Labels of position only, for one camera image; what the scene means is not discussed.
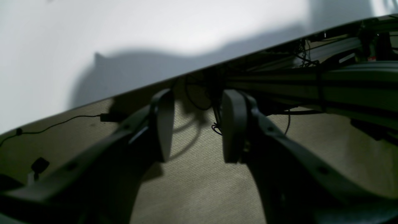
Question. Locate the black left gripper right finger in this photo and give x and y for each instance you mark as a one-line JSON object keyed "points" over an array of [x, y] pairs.
{"points": [[295, 185]]}

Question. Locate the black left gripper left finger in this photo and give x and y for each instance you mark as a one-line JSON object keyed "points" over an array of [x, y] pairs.
{"points": [[100, 185]]}

